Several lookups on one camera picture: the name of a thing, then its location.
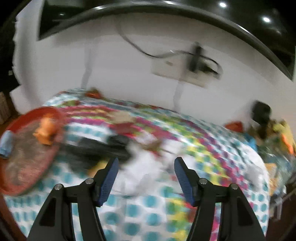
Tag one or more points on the white wall socket plate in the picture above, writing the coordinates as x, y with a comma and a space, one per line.
175, 68

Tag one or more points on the clutter pile with bags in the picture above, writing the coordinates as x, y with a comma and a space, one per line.
276, 144

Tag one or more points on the black plug with cable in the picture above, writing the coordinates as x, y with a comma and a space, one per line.
205, 68

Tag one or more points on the yellow medicine box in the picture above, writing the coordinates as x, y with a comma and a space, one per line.
93, 170

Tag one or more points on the black barcode scanner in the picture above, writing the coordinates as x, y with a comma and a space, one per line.
261, 114

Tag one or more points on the red candy wrapper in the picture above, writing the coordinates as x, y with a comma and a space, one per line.
94, 93

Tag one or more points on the orange rubber pig toy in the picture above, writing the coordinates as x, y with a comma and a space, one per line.
46, 131

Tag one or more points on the round red tray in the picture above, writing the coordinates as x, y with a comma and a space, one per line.
29, 159

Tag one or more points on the red orange packet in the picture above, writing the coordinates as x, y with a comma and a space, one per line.
236, 126

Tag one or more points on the black power adapter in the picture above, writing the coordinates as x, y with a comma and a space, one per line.
195, 62

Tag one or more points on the polka dot bed sheet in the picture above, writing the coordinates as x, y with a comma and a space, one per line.
215, 153

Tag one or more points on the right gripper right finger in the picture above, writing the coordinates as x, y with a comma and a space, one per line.
237, 220

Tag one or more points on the black plastic bag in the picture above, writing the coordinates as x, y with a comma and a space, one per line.
87, 153

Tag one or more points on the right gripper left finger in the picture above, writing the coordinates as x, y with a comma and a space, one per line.
54, 220

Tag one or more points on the blue rolled sock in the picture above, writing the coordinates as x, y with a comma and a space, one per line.
7, 144

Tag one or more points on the white plastic bag bundle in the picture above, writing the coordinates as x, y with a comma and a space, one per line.
140, 173

